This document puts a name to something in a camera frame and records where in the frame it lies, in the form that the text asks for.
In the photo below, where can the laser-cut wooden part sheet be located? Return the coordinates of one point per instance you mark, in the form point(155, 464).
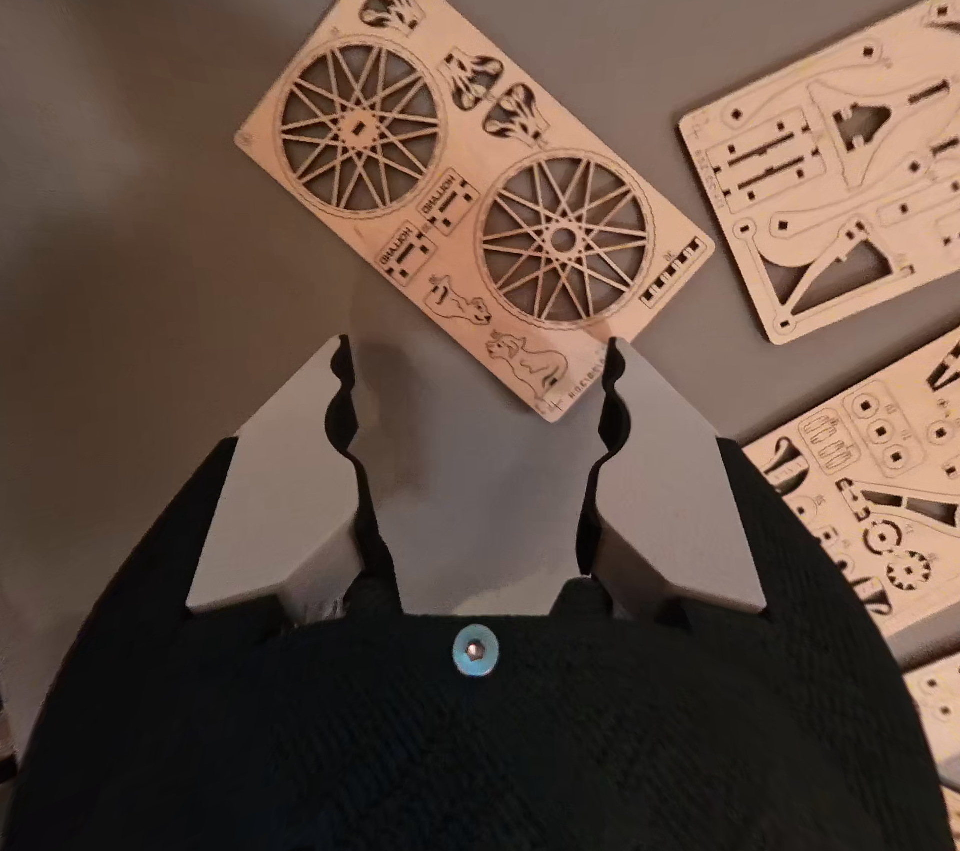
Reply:
point(941, 716)
point(465, 153)
point(911, 382)
point(817, 198)

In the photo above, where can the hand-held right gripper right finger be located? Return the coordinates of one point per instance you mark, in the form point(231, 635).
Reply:
point(675, 506)

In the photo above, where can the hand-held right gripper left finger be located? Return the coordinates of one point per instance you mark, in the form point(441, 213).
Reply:
point(277, 506)

